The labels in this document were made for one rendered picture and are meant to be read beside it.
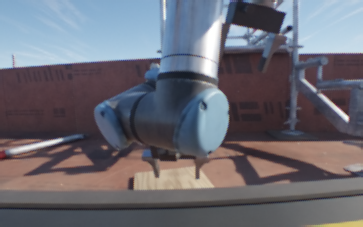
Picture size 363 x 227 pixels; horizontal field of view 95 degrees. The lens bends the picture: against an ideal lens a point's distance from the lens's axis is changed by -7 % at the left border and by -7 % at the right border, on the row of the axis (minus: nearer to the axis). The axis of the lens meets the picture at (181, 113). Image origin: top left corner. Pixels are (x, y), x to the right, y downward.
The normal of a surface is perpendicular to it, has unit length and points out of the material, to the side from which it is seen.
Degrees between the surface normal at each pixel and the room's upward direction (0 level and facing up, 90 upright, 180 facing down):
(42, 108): 90
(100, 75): 90
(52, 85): 90
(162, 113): 79
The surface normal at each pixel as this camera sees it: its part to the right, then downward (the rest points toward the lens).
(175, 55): -0.43, -0.07
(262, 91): -0.11, 0.12
